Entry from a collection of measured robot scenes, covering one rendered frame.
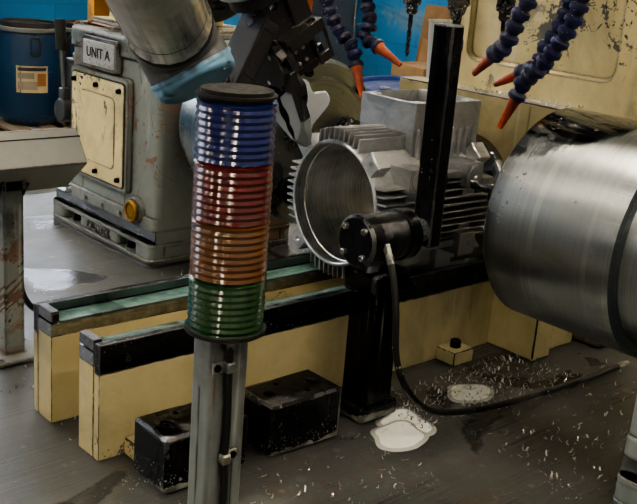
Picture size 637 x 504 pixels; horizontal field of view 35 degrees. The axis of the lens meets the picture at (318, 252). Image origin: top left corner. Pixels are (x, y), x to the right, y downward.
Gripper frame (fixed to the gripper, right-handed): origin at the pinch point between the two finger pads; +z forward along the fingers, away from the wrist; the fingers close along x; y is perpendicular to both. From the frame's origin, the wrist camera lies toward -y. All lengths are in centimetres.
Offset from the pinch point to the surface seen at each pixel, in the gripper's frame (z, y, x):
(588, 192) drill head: 1.5, 6.0, -38.8
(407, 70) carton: 268, 353, 397
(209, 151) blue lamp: -28, -30, -37
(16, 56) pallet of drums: 140, 135, 477
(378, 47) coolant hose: -0.1, 21.3, 5.7
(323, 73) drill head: 3.5, 17.7, 15.2
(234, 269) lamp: -20, -33, -39
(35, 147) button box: -12.6, -25.4, 14.5
